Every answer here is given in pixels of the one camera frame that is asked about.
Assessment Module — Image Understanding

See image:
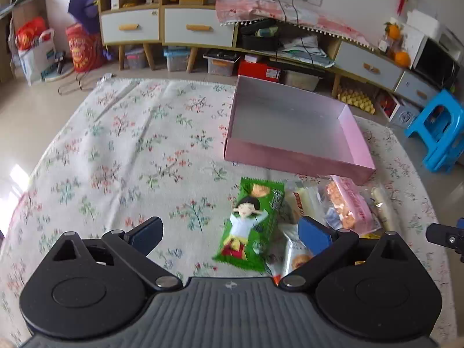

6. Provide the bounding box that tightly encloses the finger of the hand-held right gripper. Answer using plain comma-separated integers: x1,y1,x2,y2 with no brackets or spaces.
425,217,464,262

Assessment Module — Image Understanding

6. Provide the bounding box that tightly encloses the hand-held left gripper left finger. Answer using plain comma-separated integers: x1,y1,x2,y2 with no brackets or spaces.
50,216,184,291

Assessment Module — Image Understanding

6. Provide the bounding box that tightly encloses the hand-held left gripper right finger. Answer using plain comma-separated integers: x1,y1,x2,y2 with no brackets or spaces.
277,215,413,291

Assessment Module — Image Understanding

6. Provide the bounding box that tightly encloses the white orange snack packet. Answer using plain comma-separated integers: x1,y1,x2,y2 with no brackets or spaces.
266,224,317,284

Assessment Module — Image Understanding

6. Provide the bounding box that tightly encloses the pale packet red stripe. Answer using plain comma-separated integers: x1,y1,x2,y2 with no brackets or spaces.
284,184,329,227

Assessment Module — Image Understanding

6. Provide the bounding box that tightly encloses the pink clear snack bag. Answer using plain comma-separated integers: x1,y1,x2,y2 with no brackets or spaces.
318,175,383,233

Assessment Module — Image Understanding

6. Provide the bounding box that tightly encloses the clear packet white roll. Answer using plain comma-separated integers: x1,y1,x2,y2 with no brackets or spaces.
369,185,398,231

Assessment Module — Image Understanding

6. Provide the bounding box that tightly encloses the green cartoon snack packet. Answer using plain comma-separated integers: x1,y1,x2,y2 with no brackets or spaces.
212,176,285,272

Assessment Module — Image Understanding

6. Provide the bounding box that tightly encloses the pink cardboard box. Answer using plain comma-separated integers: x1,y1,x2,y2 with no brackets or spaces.
224,75,376,186

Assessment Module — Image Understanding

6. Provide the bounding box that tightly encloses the floral rug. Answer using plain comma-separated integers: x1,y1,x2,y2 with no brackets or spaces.
0,78,458,348

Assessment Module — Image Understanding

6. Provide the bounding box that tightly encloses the blue plastic stool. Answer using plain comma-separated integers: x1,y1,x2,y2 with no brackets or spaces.
404,88,464,173

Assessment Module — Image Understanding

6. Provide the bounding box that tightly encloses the printed white carton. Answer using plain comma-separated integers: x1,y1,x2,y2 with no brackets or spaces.
377,92,422,128

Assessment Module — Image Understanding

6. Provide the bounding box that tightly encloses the yellow egg tray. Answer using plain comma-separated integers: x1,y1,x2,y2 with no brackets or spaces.
337,83,376,111

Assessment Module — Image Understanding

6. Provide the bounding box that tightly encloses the wide clear storage bin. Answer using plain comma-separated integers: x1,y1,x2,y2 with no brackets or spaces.
282,70,325,93

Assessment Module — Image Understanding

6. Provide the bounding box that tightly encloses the red shoe box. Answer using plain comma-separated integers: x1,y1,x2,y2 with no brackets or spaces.
237,59,284,84

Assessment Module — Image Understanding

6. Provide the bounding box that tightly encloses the black microwave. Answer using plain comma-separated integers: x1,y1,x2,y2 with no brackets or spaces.
413,37,461,90

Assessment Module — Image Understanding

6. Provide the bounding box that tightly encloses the clear bin blue lid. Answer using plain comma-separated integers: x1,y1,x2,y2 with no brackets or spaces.
163,47,191,73

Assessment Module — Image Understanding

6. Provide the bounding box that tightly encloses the pile of white papers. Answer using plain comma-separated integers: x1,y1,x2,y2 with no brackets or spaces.
281,35,335,68

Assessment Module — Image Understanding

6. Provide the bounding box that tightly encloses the clear bin black lid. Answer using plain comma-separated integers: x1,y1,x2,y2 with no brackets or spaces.
202,48,242,77

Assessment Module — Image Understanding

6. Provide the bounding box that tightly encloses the low wooden tv console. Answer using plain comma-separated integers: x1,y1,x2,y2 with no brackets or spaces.
232,18,454,107

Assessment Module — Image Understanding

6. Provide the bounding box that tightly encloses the red printed bag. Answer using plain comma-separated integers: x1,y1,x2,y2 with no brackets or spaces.
66,23,106,73

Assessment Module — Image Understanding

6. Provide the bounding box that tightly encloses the black case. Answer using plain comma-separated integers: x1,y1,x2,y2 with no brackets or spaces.
241,20,282,52

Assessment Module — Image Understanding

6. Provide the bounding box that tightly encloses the white shopping bag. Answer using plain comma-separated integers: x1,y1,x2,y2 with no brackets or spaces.
18,30,57,86

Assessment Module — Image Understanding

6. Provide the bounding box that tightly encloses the white foam box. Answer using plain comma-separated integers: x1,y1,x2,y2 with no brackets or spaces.
400,9,442,69

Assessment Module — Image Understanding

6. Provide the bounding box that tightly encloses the pink floral cloth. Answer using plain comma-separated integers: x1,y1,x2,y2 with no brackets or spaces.
215,0,375,50

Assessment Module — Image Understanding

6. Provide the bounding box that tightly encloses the red gift bag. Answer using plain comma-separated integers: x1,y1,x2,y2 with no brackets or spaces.
15,17,50,50

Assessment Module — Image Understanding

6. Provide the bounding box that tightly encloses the purple bag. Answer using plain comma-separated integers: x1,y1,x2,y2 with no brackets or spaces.
68,0,103,35

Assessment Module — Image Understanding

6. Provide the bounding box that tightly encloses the white drawer wooden handle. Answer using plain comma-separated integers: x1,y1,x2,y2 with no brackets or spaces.
100,9,160,44
163,7,236,48
394,70,441,106
334,40,403,90

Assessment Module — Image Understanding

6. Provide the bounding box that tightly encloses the wire hanger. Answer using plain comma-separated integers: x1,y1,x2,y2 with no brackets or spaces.
58,72,95,97

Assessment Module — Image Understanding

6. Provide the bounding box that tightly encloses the black cable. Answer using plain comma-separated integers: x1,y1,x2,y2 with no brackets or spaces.
273,0,321,66

